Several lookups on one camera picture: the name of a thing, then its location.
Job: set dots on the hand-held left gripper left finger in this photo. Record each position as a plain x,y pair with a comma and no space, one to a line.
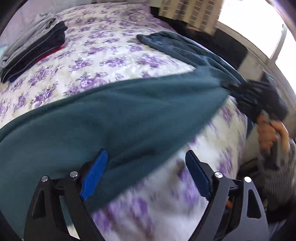
94,173

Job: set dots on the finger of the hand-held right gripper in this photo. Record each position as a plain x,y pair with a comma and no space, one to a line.
235,88

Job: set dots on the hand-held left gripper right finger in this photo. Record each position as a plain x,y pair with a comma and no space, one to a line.
196,173

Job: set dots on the teal pants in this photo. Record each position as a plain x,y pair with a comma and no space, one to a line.
115,115

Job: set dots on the person's right forearm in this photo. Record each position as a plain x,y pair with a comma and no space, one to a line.
282,183

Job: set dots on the grey folded pants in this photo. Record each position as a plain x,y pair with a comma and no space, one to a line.
25,39

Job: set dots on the person's right hand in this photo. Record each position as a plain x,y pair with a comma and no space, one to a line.
266,136

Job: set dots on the window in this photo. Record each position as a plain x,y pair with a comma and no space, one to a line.
249,27

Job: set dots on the blue jeans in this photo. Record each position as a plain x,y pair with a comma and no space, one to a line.
166,44

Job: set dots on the beige checkered curtain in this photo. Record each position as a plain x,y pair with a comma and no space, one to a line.
192,11

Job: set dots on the floral quilted bedspread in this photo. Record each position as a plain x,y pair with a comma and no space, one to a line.
104,58

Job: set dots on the red folded garment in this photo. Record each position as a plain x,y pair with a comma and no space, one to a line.
52,52

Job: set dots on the stack of folded clothes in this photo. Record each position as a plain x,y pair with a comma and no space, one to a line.
39,48

